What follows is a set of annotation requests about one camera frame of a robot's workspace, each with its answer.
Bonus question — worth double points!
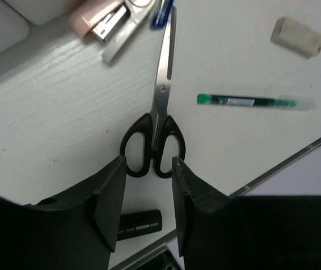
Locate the black handled scissors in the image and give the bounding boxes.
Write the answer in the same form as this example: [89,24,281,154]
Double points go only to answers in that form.
[120,6,186,179]

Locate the green gel pen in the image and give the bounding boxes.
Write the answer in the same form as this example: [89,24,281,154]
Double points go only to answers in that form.
[197,93,316,111]

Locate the blue ballpoint pen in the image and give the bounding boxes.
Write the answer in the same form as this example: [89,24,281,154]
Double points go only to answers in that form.
[150,0,174,29]

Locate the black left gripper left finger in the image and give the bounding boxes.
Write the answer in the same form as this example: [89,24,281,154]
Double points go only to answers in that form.
[23,156,127,269]

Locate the green cap black highlighter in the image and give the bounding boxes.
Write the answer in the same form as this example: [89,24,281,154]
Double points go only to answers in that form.
[117,209,163,241]

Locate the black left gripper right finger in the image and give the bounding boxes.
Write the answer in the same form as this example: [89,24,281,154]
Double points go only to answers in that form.
[172,157,248,269]

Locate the grey white eraser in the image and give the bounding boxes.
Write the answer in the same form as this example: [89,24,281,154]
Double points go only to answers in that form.
[270,16,321,59]

